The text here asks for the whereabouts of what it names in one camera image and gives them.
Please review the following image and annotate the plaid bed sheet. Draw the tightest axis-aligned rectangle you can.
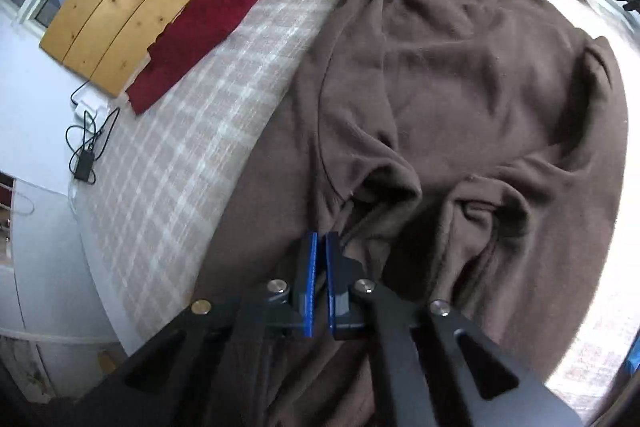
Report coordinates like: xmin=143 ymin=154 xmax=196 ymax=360
xmin=67 ymin=0 xmax=640 ymax=408

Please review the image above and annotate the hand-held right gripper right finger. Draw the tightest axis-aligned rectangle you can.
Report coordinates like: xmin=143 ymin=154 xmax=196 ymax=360
xmin=325 ymin=231 xmax=583 ymax=427

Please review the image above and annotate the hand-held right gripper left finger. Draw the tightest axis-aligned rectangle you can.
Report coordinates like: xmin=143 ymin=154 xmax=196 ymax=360
xmin=75 ymin=232 xmax=319 ymax=427

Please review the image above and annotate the white charger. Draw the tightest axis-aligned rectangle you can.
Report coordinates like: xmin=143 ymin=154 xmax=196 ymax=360
xmin=75 ymin=89 xmax=108 ymax=118

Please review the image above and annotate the small black power adapter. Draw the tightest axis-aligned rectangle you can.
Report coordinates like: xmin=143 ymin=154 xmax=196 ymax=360
xmin=74 ymin=149 xmax=97 ymax=182

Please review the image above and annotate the brown sweater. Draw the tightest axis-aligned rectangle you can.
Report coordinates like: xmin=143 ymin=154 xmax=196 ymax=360
xmin=192 ymin=0 xmax=630 ymax=427

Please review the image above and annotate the black charger with cable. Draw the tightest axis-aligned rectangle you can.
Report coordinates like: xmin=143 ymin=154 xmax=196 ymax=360
xmin=65 ymin=79 xmax=121 ymax=182

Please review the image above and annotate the dark red garment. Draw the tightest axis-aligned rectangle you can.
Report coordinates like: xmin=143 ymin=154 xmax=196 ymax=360
xmin=125 ymin=0 xmax=274 ymax=116

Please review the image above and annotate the white bedside table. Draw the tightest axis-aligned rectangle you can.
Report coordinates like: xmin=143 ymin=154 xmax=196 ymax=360
xmin=0 ymin=177 xmax=121 ymax=343

